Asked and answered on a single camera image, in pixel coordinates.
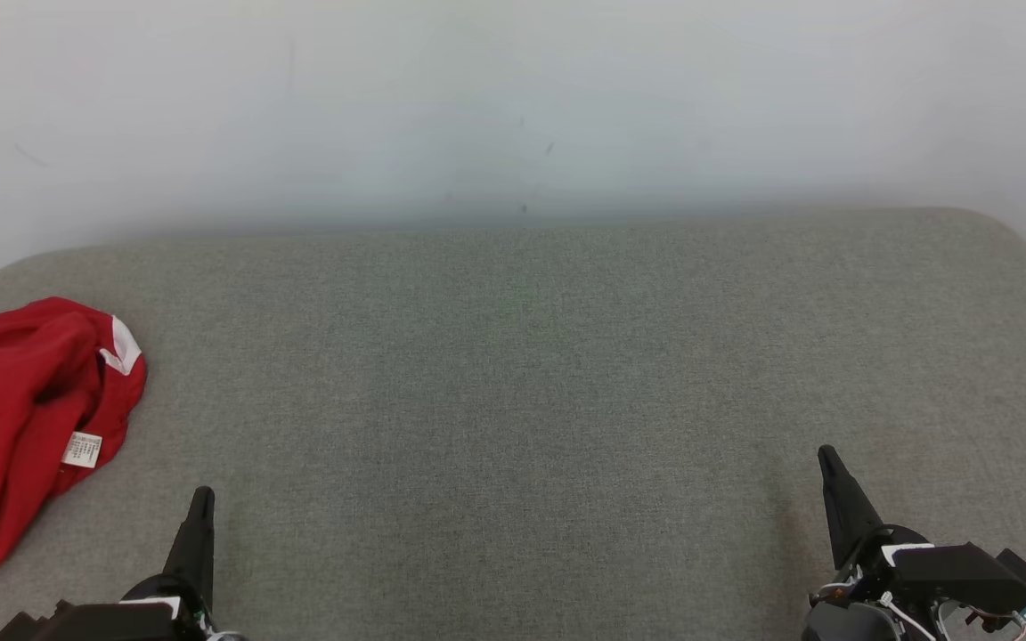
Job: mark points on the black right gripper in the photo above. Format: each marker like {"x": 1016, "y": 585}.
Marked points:
{"x": 851, "y": 619}

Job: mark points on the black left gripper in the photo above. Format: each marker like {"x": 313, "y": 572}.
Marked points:
{"x": 166, "y": 589}

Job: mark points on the grey fabric sofa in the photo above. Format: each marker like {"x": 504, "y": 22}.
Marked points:
{"x": 513, "y": 401}

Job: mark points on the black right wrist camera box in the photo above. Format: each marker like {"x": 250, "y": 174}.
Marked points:
{"x": 958, "y": 577}

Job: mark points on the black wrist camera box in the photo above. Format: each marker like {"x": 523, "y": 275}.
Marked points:
{"x": 958, "y": 577}
{"x": 85, "y": 625}

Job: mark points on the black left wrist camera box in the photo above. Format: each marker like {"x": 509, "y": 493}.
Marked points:
{"x": 85, "y": 625}

